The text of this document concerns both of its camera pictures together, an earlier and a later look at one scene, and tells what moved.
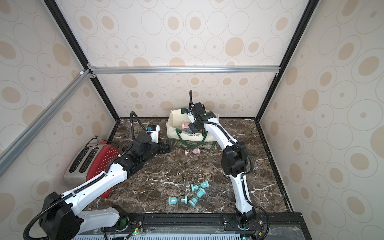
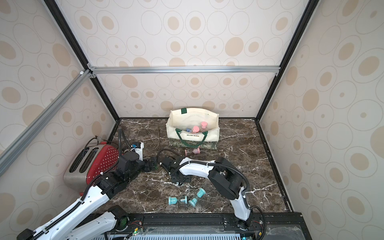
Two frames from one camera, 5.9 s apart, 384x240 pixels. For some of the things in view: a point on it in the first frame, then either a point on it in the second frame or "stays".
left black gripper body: [160, 147] to [147, 165]
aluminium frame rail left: [18, 144] stays
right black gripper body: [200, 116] to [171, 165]
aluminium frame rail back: [188, 70] stays
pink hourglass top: [196, 151] stays
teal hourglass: [181, 199] stays
